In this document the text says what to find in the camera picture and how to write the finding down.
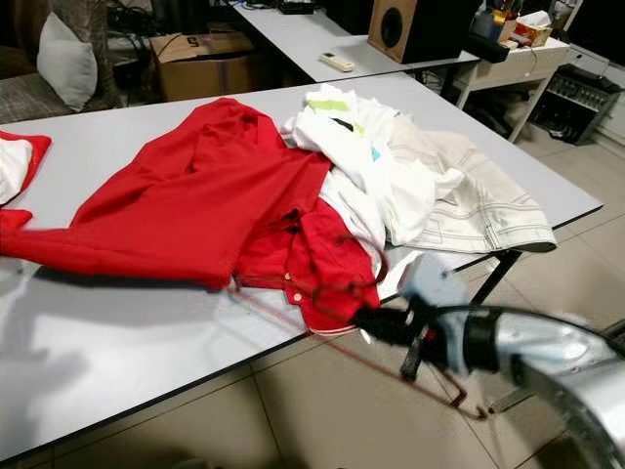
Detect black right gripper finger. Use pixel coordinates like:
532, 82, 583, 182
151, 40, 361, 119
352, 326, 416, 351
352, 305, 417, 331

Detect red polo shirt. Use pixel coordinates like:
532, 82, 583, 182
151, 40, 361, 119
0, 98, 389, 338

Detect white shirt green print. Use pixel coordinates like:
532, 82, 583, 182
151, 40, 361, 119
281, 83, 466, 277

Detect red and white garment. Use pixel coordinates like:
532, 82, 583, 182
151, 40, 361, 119
0, 130, 53, 234

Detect grey table black legs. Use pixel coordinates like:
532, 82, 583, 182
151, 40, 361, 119
0, 70, 604, 462

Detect white remote control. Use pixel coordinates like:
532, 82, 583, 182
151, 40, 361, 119
317, 52, 356, 73

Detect brown grey armchair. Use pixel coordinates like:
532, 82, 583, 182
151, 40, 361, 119
0, 0, 118, 126

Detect black audio mixer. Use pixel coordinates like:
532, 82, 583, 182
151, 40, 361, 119
527, 64, 625, 148

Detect small white desk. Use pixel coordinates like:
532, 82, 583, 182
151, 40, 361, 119
449, 37, 572, 143

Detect black desk organizer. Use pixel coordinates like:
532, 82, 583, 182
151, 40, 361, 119
467, 5, 514, 63

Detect wooden black speaker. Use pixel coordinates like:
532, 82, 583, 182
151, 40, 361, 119
368, 0, 481, 65

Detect white long table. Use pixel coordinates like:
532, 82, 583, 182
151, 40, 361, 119
225, 0, 475, 84

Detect brown cardboard box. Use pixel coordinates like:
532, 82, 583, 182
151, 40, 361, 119
151, 32, 267, 103

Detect orange tissue box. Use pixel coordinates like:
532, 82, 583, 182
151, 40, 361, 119
511, 9, 555, 47

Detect small black device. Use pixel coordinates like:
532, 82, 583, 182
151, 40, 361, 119
278, 0, 318, 16

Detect grey pillow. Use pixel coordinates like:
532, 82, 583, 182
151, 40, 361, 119
36, 12, 100, 111

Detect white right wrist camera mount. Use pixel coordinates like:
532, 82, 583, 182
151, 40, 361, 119
396, 252, 472, 380

